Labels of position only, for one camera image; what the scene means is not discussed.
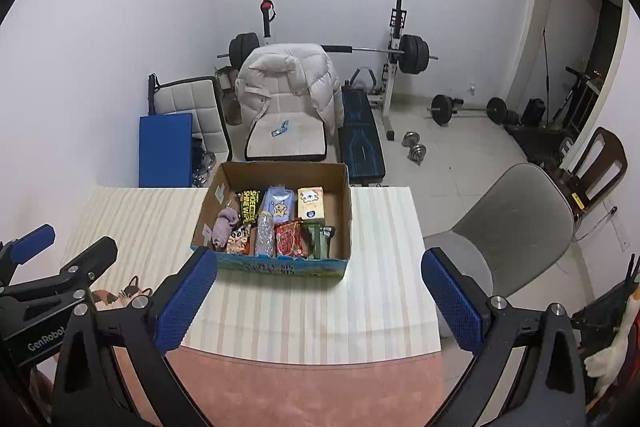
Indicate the barbell with black plates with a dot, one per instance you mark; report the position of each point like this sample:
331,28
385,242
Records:
415,54

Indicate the white barbell rack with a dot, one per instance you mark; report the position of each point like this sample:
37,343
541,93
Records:
391,107

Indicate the small barbell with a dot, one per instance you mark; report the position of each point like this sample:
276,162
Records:
442,109

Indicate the white door frame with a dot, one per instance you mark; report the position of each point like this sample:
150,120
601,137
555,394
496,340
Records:
527,22

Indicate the white padded chair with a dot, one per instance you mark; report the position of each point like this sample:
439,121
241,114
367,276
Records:
190,102

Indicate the cardboard box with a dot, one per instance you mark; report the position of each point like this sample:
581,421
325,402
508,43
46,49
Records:
280,268

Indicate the cat print striped tablecloth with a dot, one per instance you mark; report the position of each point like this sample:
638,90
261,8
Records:
310,322

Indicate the cream cushioned chair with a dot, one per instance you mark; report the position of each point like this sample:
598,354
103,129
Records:
295,144

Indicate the chrome weight plates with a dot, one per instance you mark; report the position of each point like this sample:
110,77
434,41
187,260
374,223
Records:
204,167

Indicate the person's left forearm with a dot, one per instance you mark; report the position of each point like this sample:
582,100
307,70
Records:
42,387

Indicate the green packet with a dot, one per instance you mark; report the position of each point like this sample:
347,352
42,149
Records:
320,242

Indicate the grey shell chair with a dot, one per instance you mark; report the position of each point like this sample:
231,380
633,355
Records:
520,212

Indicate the dark floor mat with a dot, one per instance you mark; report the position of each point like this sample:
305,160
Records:
537,142

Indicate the brown wooden chair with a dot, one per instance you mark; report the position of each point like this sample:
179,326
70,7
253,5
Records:
611,133

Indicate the black square box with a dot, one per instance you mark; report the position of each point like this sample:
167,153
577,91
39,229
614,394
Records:
533,112

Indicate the silver glitter packet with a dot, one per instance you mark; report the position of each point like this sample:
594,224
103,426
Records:
265,237

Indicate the blue tissue pack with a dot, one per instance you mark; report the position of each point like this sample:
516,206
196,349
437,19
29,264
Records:
277,207

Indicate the yellow tissue pack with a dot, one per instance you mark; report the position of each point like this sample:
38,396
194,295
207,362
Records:
310,204

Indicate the white puffer jacket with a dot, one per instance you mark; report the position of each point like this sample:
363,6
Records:
290,77

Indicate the black weight bench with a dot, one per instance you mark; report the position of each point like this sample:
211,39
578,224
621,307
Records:
362,142

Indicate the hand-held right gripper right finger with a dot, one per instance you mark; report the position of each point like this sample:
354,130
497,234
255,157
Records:
452,302

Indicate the small blue packet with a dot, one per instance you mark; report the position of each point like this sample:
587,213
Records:
280,129

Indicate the black kick scooter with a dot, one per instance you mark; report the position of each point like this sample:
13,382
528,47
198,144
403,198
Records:
565,104

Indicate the red snack packet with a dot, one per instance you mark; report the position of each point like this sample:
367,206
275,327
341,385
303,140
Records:
289,239

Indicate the chrome dumbbell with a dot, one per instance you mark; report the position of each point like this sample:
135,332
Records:
411,138
417,153

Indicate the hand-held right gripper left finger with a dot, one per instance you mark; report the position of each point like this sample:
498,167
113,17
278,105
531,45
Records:
187,302

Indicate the cartoon print snack packet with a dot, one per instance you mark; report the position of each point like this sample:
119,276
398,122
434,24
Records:
239,239

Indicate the blue folded mat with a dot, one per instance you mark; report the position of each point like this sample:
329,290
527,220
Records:
165,152

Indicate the black yellow wipe packet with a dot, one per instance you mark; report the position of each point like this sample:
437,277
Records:
250,204

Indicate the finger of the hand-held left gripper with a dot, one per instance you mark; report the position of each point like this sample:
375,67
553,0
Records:
97,257
32,241

